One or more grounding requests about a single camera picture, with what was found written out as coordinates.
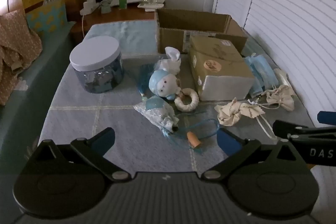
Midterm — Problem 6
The cream striped pouch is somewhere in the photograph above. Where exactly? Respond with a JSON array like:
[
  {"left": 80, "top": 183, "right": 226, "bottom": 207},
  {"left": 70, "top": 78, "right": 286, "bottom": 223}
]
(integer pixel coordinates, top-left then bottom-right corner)
[{"left": 215, "top": 98, "right": 266, "bottom": 127}]

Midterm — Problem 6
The closed brown cardboard box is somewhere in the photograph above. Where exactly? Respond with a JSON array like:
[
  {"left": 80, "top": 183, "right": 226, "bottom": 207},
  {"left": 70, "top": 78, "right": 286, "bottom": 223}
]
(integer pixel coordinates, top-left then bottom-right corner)
[{"left": 189, "top": 35, "right": 255, "bottom": 102}]

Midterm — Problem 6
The clear jar white lid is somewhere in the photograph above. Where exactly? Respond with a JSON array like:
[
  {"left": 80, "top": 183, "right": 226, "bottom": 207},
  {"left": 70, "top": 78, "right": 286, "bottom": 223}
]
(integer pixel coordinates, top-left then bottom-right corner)
[{"left": 70, "top": 36, "right": 124, "bottom": 94}]

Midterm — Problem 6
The white power strip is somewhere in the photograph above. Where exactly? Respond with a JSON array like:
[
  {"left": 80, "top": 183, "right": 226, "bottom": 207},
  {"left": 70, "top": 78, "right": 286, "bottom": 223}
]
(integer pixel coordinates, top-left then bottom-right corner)
[{"left": 80, "top": 0, "right": 102, "bottom": 15}]

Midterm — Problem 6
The blue cord with wooden bead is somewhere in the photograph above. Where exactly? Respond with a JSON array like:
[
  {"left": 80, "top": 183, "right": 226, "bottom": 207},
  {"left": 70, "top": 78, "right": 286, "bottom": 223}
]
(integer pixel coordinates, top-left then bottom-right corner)
[{"left": 163, "top": 118, "right": 220, "bottom": 154}]

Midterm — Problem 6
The teal bed sheet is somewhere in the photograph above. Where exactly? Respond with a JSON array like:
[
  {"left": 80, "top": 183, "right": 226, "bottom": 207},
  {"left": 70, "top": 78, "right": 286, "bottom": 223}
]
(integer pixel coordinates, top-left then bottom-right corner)
[{"left": 0, "top": 27, "right": 88, "bottom": 214}]

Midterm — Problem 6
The yellow blue paper bag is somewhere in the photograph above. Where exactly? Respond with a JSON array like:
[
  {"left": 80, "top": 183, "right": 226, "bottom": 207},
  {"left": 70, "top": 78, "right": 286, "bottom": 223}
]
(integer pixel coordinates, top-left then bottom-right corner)
[{"left": 20, "top": 0, "right": 68, "bottom": 33}]

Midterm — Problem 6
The white cord loop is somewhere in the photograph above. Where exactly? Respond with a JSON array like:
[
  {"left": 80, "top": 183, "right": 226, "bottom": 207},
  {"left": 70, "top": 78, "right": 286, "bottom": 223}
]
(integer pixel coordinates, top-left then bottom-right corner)
[{"left": 255, "top": 118, "right": 277, "bottom": 140}]

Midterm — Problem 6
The glittery white blue pouch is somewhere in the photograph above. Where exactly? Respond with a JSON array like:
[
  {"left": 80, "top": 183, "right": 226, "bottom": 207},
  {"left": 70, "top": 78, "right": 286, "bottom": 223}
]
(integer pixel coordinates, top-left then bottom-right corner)
[{"left": 134, "top": 97, "right": 179, "bottom": 133}]

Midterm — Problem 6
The plush sheep toy blue hood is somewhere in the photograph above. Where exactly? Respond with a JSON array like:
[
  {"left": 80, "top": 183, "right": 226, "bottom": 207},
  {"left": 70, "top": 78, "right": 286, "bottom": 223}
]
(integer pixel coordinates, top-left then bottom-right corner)
[{"left": 148, "top": 69, "right": 181, "bottom": 101}]

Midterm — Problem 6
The cream drawstring pouch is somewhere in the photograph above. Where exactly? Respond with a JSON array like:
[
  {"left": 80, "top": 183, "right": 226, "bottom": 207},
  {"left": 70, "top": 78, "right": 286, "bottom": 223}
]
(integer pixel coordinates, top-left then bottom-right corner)
[{"left": 265, "top": 85, "right": 296, "bottom": 111}]

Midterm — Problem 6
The grey blue checked blanket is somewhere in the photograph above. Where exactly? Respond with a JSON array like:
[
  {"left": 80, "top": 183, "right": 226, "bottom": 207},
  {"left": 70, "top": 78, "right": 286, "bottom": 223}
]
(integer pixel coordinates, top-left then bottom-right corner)
[{"left": 39, "top": 51, "right": 317, "bottom": 180}]

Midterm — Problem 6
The blue tassel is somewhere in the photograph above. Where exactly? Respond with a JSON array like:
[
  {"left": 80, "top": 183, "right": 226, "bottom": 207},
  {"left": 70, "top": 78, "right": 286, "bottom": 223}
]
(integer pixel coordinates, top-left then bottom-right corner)
[{"left": 136, "top": 64, "right": 156, "bottom": 98}]

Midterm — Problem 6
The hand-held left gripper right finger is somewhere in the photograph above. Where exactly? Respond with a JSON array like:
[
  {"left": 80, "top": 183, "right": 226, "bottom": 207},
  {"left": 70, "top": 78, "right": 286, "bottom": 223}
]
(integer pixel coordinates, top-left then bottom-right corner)
[{"left": 201, "top": 128, "right": 303, "bottom": 183}]

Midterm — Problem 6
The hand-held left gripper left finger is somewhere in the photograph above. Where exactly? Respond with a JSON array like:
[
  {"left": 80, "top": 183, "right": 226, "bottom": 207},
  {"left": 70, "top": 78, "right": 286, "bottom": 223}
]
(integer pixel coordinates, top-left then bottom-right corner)
[{"left": 34, "top": 127, "right": 132, "bottom": 182}]

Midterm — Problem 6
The wooden nightstand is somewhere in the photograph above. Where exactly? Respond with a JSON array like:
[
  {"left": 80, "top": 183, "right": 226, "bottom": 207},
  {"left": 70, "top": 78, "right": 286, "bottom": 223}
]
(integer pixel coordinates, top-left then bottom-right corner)
[{"left": 70, "top": 2, "right": 158, "bottom": 43}]

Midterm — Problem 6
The light blue towel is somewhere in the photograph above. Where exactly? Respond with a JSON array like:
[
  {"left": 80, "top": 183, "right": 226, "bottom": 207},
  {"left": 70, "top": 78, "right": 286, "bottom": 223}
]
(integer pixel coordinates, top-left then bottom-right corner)
[{"left": 84, "top": 20, "right": 260, "bottom": 57}]

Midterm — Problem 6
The stack of blue face masks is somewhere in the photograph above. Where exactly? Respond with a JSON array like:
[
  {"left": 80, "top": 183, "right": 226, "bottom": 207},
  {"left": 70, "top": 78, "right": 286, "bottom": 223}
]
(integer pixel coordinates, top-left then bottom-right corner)
[{"left": 245, "top": 53, "right": 279, "bottom": 98}]

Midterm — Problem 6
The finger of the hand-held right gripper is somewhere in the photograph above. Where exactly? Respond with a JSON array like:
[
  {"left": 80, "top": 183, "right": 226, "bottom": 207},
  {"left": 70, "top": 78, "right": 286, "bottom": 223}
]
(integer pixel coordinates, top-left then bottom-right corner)
[
  {"left": 317, "top": 111, "right": 336, "bottom": 125},
  {"left": 272, "top": 120, "right": 336, "bottom": 141}
]

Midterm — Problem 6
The white gauze pouch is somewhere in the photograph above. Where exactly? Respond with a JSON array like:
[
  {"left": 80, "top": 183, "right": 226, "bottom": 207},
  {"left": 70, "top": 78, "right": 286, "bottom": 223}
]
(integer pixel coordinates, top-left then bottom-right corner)
[{"left": 157, "top": 47, "right": 182, "bottom": 75}]

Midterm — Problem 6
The brown dotted cloth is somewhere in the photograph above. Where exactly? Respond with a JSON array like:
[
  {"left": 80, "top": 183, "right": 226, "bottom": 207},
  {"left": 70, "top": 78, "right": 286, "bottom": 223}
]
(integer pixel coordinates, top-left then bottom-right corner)
[{"left": 0, "top": 9, "right": 43, "bottom": 106}]

